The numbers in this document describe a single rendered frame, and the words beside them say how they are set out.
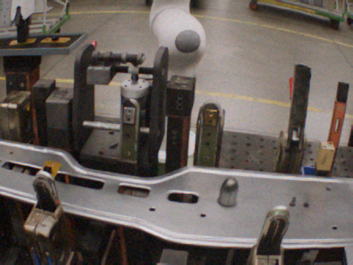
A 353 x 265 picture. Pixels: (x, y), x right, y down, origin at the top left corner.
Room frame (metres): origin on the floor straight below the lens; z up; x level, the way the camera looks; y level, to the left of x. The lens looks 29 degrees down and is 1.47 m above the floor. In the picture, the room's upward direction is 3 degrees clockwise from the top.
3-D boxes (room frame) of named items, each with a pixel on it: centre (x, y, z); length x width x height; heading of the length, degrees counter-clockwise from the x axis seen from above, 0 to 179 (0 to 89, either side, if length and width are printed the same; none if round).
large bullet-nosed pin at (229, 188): (0.63, -0.09, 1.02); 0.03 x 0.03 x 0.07
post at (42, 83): (0.89, 0.31, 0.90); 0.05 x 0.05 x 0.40; 84
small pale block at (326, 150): (0.73, -0.31, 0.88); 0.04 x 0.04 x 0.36; 84
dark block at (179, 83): (0.86, 0.00, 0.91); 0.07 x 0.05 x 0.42; 174
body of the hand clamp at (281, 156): (0.78, -0.24, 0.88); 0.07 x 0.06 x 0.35; 174
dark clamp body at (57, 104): (0.87, 0.25, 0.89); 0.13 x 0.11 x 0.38; 174
